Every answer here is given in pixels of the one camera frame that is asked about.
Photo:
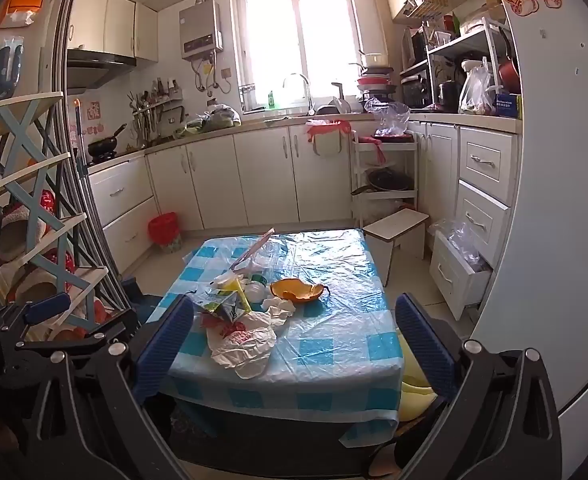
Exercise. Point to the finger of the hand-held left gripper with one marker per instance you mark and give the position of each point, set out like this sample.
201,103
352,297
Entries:
93,336
48,306

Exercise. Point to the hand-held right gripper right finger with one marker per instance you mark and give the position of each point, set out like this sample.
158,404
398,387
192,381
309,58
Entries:
424,345

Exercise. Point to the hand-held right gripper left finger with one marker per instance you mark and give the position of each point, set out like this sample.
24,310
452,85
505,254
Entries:
166,345

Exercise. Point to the yellow bowl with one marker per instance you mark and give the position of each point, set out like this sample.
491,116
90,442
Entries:
416,375

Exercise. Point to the yellow green snack packet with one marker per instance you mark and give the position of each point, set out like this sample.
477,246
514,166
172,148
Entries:
223,309

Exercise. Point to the white paper wrapper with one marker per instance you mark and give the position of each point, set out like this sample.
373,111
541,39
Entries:
244,347

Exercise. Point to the yellow wrapper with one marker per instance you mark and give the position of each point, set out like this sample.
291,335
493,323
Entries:
236,290

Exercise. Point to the clear bottle green cap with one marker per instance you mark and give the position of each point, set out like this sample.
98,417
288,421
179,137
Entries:
255,289

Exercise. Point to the white tissue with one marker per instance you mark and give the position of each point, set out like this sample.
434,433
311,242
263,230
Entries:
279,307

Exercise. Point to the clear plastic cup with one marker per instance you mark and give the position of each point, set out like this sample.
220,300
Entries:
266,262

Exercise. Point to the whole orange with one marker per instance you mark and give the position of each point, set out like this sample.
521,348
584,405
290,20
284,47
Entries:
296,291

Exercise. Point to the blue dustpan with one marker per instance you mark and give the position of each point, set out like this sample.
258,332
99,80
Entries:
141,300

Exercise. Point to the blue checked plastic tablecloth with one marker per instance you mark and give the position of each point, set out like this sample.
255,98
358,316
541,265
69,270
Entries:
334,320

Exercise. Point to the clear plastic bag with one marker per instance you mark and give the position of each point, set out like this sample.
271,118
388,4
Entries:
389,115
461,240

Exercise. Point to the red waste basket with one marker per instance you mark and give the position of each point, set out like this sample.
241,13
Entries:
163,232

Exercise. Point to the cream drawer cabinet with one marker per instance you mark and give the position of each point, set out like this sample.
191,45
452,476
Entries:
484,170
118,210

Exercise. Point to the small white stool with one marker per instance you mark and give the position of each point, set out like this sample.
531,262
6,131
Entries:
399,225

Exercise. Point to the white rack blue crossbars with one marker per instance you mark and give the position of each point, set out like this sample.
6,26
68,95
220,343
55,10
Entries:
28,130

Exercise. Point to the black wok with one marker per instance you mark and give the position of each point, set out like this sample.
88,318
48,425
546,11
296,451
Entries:
102,147

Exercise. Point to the black frying pan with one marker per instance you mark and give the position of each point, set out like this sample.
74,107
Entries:
386,180

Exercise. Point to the white trolley rack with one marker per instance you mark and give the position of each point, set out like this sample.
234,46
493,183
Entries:
359,185

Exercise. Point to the grey metal poles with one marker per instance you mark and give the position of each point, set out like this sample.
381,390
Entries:
71,110

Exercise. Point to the cream base cabinets with doors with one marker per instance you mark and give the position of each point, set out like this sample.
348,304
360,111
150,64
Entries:
254,175

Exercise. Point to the white refrigerator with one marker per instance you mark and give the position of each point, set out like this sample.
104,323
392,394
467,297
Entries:
564,210

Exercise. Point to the bagged blue slippers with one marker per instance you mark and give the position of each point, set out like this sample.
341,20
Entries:
6,70

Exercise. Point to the red cloth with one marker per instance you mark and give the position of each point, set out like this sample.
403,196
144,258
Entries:
379,147

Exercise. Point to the hanging white bin red bag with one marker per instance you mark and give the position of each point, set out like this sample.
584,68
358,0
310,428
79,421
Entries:
329,137

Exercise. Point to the black range hood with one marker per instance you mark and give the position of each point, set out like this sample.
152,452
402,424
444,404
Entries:
93,67

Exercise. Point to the bagged green vegetables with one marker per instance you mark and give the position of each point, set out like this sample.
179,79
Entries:
213,117

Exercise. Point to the black kettle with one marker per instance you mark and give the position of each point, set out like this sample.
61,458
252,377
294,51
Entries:
449,95

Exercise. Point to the blue box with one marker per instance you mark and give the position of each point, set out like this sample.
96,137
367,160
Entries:
508,106

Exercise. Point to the black toaster oven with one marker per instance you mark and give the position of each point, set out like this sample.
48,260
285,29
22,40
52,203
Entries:
416,90

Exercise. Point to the stack of pots and bowls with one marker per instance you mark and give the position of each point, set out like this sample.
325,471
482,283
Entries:
374,80

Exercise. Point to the red pot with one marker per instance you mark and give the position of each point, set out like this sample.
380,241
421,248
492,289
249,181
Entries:
510,75

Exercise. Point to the chrome faucet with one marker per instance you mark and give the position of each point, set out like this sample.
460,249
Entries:
299,80

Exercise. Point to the microwave oven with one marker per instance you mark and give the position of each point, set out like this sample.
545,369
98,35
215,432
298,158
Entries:
414,45

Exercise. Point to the white counter shelf rack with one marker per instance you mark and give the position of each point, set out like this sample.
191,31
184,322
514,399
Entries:
491,40

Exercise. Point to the white water heater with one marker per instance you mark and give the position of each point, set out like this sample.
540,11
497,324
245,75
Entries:
199,30

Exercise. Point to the kitchen window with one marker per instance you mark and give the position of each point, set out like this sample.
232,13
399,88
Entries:
294,45

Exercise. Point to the red wall stickers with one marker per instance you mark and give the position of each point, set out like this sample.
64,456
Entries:
92,110

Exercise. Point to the wall utensil rack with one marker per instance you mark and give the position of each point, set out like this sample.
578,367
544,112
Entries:
151,105

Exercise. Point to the wall outlet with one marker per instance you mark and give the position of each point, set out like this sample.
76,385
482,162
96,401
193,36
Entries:
226,72

